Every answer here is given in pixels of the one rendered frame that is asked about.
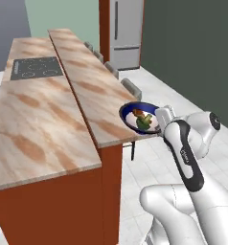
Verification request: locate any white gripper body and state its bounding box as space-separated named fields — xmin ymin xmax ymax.
xmin=155 ymin=105 xmax=177 ymax=131

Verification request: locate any green broccoli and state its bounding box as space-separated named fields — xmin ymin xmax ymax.
xmin=135 ymin=115 xmax=153 ymax=131

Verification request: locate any chicken drumstick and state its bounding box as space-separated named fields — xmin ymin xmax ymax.
xmin=125 ymin=108 xmax=159 ymax=129

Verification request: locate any blue bowl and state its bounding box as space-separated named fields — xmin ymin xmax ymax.
xmin=118 ymin=100 xmax=162 ymax=135

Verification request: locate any grey stool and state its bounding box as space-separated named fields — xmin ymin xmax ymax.
xmin=83 ymin=40 xmax=95 ymax=53
xmin=93 ymin=50 xmax=105 ymax=64
xmin=103 ymin=60 xmax=121 ymax=80
xmin=120 ymin=78 xmax=143 ymax=162

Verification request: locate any grey fridge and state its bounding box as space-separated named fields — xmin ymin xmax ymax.
xmin=109 ymin=0 xmax=145 ymax=72

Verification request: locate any orange tall cabinet panel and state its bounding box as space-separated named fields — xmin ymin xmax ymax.
xmin=98 ymin=0 xmax=111 ymax=64

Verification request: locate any black hob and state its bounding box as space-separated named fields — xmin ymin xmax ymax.
xmin=10 ymin=56 xmax=64 ymax=81

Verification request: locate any orange island cabinet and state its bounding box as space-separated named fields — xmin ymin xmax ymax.
xmin=0 ymin=143 xmax=124 ymax=245

